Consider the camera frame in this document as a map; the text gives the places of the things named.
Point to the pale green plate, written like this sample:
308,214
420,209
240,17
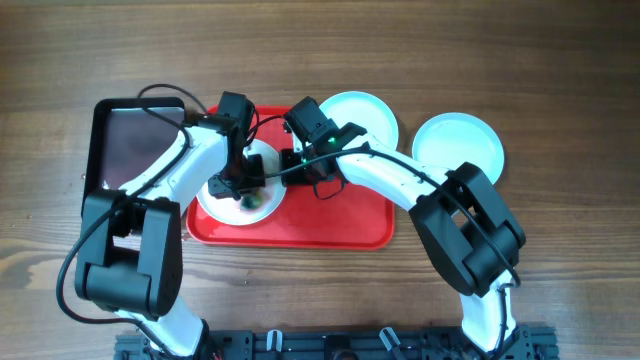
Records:
228,211

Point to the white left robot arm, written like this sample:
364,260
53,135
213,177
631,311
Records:
128,258

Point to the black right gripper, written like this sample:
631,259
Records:
293,178

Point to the pale blue plate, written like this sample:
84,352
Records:
345,109

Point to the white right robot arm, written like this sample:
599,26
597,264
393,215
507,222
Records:
469,234

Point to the green yellow sponge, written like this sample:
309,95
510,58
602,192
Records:
251,202

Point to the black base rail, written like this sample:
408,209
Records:
526,342

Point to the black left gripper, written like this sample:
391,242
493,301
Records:
221,188

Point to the red plastic tray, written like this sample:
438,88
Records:
329,216

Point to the black water tray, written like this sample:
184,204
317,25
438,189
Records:
127,136

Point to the white plate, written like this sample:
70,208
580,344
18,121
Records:
450,139

